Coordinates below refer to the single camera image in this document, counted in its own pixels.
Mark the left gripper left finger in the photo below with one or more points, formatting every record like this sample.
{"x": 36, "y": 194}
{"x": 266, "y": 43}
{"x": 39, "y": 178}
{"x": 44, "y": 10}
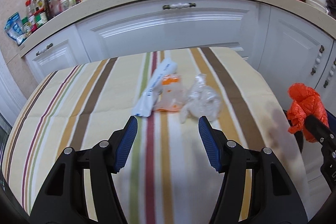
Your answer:
{"x": 79, "y": 187}

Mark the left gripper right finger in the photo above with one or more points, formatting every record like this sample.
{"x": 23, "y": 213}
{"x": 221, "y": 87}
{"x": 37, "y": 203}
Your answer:
{"x": 256, "y": 187}

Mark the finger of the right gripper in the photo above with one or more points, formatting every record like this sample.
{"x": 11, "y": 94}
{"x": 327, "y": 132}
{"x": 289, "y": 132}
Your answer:
{"x": 323, "y": 134}

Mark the orange plastic bag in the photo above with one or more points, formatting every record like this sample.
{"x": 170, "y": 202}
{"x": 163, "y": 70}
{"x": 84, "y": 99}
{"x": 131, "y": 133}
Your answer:
{"x": 306, "y": 101}

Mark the clear crumpled plastic bag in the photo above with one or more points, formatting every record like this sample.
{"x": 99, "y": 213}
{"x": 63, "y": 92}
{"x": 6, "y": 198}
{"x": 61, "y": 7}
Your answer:
{"x": 201, "y": 100}

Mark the white tube wrapper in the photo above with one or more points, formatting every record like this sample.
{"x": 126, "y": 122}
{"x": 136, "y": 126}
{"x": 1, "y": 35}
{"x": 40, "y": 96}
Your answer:
{"x": 149, "y": 96}

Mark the blue snack packet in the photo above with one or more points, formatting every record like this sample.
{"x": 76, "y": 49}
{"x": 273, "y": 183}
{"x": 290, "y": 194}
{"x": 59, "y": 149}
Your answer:
{"x": 14, "y": 29}

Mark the right cabinet door handle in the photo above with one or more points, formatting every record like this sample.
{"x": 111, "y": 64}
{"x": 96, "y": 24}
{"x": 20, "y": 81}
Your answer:
{"x": 330, "y": 74}

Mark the cabinet door handle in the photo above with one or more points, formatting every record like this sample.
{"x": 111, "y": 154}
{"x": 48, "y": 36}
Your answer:
{"x": 330, "y": 74}
{"x": 317, "y": 60}

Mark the left cabinet door handle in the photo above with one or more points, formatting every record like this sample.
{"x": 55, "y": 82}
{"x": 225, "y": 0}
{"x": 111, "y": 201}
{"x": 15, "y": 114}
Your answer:
{"x": 317, "y": 60}

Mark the small drawer handle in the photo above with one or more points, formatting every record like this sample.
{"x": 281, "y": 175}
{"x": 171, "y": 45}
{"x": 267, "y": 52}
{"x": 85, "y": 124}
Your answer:
{"x": 46, "y": 48}

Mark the drawer handle ceramic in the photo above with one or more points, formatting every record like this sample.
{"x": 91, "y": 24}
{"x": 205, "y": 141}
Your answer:
{"x": 178, "y": 6}

